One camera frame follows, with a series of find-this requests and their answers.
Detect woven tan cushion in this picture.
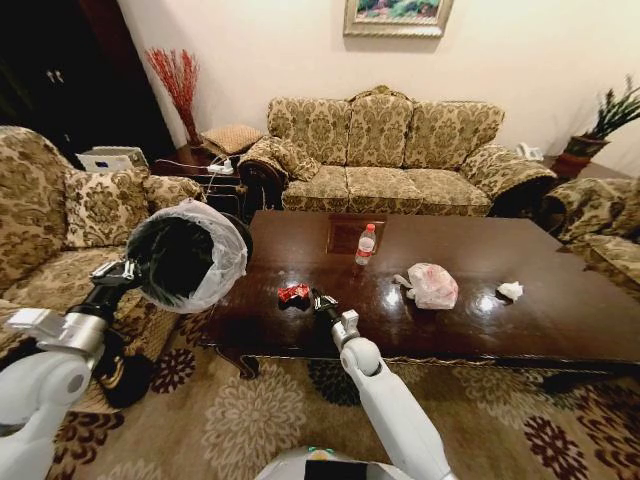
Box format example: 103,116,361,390
200,125,265,154

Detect white power strip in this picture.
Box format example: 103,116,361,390
207,156,242,175

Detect red crumpled wrapper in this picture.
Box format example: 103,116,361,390
277,282,312,305

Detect white box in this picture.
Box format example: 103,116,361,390
76,145,149,172

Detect black bin with white liner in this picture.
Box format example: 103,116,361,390
124,198,250,316

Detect framed landscape painting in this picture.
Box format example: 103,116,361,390
342,0,456,39

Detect dark wooden side table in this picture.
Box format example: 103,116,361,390
149,142,252,222

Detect green potted plant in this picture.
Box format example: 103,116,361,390
553,74,640,180

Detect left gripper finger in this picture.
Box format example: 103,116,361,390
89,258,140,284

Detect red dried branches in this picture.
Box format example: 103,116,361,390
145,47,202,147

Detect dark wooden cabinet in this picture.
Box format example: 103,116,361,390
0,0,177,168

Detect floral three-seat sofa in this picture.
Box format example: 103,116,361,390
238,85,559,218

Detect clear water bottle red label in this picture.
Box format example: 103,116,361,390
354,222,378,268

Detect white robot front shell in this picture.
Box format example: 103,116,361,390
254,445,397,480

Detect dark wooden coffee table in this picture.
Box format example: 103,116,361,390
198,209,640,381

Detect floral patterned rug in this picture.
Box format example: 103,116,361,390
47,308,640,480

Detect white crumpled tissue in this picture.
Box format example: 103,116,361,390
495,280,525,303

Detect floral square cushion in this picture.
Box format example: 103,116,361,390
63,169,152,250

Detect floral armchair with cushion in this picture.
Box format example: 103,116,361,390
0,125,205,362

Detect white plastic bag with red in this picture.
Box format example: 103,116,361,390
392,262,460,310

